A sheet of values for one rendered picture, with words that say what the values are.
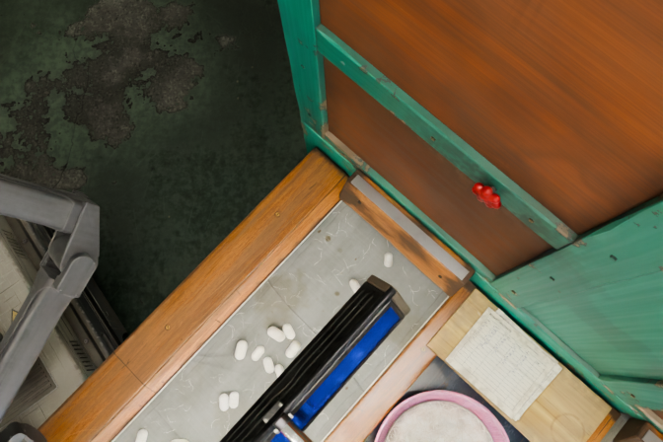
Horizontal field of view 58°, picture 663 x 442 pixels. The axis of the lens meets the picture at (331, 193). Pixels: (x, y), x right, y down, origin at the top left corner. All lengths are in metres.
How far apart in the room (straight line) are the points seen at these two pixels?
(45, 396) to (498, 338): 1.07
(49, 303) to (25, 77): 1.53
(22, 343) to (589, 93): 0.89
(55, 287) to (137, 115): 1.31
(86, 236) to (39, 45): 1.58
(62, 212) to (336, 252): 0.54
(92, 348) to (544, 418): 1.13
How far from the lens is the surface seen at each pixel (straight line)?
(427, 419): 1.25
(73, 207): 1.00
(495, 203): 0.77
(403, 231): 1.14
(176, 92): 2.25
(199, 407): 1.27
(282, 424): 0.86
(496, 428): 1.26
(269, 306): 1.24
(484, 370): 1.22
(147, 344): 1.27
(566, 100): 0.56
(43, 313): 1.07
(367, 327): 0.86
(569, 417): 1.27
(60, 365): 1.65
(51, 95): 2.41
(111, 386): 1.29
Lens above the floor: 1.97
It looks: 75 degrees down
